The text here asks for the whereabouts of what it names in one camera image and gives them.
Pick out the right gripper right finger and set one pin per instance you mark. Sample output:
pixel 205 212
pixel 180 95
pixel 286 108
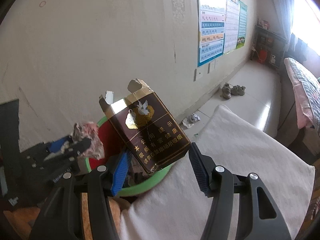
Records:
pixel 259 216

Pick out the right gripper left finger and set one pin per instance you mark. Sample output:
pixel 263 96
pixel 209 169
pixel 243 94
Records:
pixel 61 215

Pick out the silver brown wrapper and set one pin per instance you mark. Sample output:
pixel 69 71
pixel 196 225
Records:
pixel 89 130

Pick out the brown gold cigarette pack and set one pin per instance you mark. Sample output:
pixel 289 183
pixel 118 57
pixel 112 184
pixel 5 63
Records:
pixel 146 127

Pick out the orange plush cushion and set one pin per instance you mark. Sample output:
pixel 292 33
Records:
pixel 23 219

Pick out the red bin green rim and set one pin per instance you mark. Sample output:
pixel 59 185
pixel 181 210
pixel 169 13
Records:
pixel 138 189

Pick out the bed with plaid blanket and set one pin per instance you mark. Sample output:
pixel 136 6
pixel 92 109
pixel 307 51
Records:
pixel 299 111

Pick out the crumpled white paper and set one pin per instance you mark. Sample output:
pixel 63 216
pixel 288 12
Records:
pixel 190 120

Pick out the pair of grey shoes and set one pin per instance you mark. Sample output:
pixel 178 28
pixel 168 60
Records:
pixel 229 90

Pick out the red bucket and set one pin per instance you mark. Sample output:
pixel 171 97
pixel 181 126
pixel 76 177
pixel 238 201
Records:
pixel 262 56

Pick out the dark shelf unit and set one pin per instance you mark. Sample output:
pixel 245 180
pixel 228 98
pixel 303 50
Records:
pixel 273 43

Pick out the green edged wall poster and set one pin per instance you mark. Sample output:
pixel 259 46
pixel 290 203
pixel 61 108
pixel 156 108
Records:
pixel 242 25

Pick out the white wall chart poster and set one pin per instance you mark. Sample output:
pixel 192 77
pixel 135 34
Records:
pixel 231 25

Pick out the blue wall poster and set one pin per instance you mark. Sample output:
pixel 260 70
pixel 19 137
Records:
pixel 212 21

